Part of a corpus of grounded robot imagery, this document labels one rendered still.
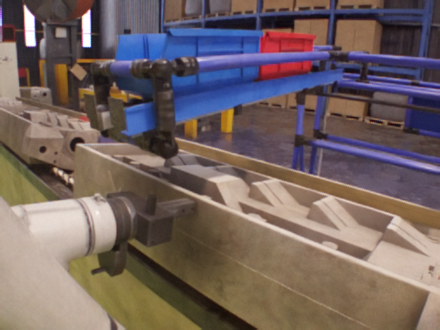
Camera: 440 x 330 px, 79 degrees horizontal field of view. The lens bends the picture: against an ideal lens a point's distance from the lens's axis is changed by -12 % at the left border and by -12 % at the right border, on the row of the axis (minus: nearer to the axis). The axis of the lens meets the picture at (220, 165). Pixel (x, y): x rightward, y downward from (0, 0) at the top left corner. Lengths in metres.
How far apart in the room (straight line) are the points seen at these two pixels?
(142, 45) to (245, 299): 0.56
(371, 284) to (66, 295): 0.38
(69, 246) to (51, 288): 0.17
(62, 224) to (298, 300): 0.37
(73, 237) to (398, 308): 0.45
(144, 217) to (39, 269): 0.25
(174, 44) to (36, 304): 0.44
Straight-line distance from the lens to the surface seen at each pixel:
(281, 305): 0.54
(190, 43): 0.57
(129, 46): 0.67
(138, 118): 0.49
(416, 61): 1.00
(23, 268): 0.24
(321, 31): 10.13
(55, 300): 0.27
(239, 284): 0.57
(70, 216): 0.43
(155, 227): 0.47
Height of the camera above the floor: 1.25
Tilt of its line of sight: 18 degrees down
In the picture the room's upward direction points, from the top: 3 degrees clockwise
